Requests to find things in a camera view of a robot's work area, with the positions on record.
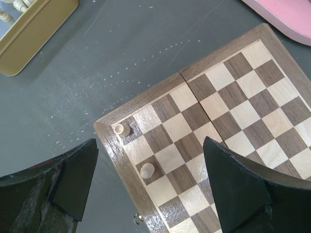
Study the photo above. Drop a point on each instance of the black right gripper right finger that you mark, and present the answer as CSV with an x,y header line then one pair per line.
x,y
252,198

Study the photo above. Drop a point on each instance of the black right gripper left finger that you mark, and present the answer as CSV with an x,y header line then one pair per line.
x,y
49,197

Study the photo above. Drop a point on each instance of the white rook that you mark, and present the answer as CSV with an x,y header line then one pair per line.
x,y
122,130

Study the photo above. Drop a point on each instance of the white pawn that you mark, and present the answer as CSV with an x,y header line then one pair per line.
x,y
147,170

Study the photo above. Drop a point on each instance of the wooden chess board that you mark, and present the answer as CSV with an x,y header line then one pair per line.
x,y
249,95

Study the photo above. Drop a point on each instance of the white chess piece in tin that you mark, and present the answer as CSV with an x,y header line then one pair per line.
x,y
5,17
22,5

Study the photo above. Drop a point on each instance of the gold metal tin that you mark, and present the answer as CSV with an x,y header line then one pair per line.
x,y
31,31

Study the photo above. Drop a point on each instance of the pink three-tier shelf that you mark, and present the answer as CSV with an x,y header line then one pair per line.
x,y
291,17

